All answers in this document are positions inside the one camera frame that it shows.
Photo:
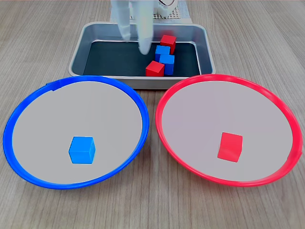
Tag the small red cube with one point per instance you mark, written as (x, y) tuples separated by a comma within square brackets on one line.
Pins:
[(155, 69), (230, 146), (168, 41)]

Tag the white plate red rim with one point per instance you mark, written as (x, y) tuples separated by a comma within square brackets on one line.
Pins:
[(226, 109)]

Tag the pale perforated base plate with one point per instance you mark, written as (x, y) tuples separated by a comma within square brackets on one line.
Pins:
[(175, 14)]

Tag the steel tray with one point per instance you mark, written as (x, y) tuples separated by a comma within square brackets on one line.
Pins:
[(147, 83)]

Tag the black tray mat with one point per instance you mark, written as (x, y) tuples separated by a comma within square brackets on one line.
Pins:
[(114, 62)]

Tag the white plate blue rim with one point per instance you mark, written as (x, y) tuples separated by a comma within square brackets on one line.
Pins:
[(71, 112)]

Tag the small blue cube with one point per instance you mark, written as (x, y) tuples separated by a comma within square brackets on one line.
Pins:
[(82, 150), (167, 62), (162, 50)]

